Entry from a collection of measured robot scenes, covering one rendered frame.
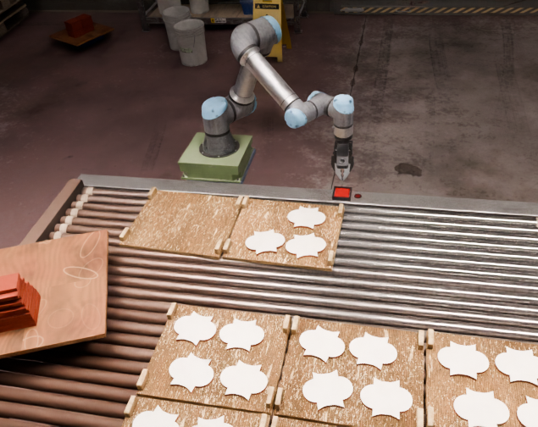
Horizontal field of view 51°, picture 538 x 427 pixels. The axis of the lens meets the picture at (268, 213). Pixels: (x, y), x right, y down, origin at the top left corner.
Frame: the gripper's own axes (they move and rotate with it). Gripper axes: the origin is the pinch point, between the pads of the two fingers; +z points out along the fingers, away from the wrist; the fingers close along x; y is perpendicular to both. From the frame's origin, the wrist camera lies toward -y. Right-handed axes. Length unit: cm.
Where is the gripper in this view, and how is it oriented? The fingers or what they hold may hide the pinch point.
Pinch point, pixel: (342, 178)
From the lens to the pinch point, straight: 233.0
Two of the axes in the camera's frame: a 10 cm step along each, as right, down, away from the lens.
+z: 0.7, 7.7, 6.4
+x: -9.8, -0.6, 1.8
